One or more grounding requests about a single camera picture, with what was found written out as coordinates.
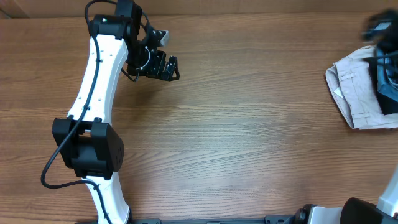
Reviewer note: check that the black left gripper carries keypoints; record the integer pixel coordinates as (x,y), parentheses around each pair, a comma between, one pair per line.
(157,70)

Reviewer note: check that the light blue denim jeans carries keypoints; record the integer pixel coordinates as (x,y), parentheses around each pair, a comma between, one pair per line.
(387,75)

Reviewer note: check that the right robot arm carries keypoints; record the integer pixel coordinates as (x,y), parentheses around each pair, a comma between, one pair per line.
(381,29)

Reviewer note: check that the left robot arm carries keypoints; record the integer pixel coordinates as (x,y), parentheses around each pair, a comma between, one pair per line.
(122,43)

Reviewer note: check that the folded light grey trousers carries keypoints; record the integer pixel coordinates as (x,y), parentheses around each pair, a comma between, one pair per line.
(351,87)

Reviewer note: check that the folded black garment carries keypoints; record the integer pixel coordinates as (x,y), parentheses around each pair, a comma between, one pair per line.
(387,105)

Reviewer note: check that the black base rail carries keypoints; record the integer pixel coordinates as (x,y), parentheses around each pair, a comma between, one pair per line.
(217,220)

